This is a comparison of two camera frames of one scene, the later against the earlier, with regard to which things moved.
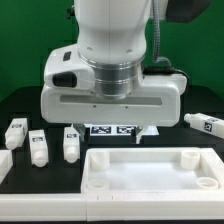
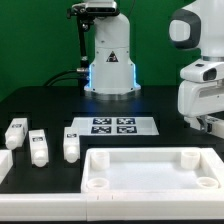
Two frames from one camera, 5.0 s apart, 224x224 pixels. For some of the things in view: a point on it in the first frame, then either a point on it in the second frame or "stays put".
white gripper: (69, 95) to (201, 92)
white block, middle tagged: (71, 144) stays put
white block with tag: (211, 125) stays put
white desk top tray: (152, 171) stays put
